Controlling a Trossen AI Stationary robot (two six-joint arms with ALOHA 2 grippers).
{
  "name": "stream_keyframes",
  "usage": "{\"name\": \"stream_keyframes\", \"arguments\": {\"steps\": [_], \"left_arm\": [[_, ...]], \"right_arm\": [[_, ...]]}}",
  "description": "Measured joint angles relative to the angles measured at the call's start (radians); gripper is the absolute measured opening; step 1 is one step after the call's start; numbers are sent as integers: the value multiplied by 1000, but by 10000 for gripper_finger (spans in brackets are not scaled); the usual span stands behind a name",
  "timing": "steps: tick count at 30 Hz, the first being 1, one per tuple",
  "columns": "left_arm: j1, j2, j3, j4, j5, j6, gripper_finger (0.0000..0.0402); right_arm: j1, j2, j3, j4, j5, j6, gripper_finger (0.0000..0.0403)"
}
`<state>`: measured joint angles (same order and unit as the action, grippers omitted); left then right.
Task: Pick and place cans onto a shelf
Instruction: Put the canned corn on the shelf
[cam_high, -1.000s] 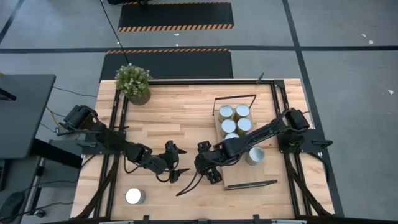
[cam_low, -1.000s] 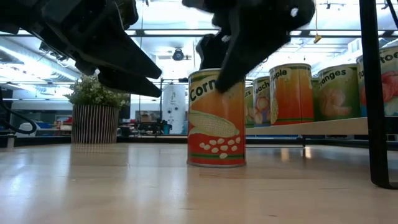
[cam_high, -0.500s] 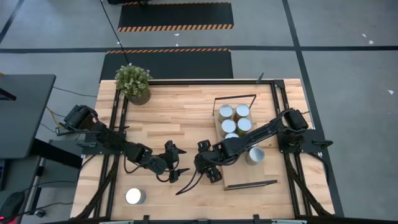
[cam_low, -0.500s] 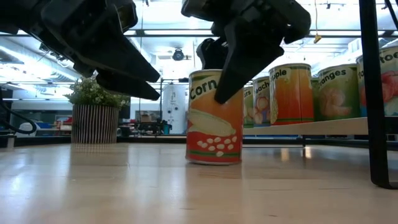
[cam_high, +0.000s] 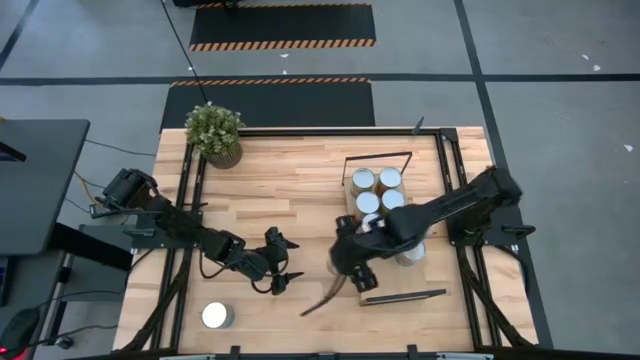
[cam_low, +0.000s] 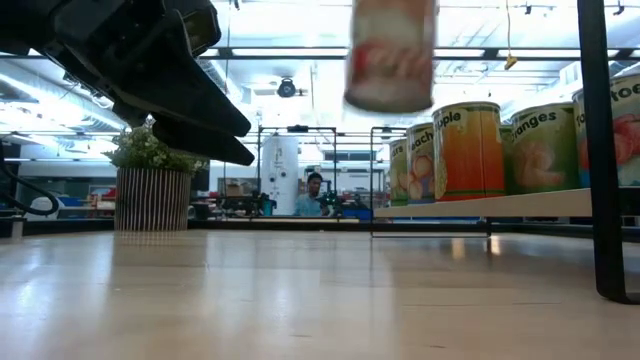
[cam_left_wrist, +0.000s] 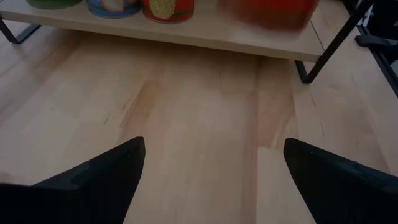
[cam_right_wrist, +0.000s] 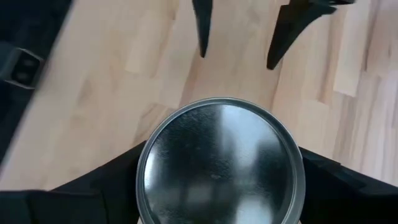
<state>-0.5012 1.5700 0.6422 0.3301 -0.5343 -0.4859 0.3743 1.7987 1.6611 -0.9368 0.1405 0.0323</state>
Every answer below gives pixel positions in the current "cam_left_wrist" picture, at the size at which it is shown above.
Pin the pears can green label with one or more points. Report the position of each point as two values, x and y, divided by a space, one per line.
53 3

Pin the corn can red label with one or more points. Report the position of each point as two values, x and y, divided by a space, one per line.
270 12

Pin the pineapple can orange label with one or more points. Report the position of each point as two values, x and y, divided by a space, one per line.
183 11

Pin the black table edge frame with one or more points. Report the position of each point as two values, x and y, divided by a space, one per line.
381 62

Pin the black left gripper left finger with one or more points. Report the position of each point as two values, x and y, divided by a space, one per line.
77 193

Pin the wooden shelf black metal frame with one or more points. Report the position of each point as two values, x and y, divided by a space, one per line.
217 37

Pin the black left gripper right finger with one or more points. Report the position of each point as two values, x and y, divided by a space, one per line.
348 196

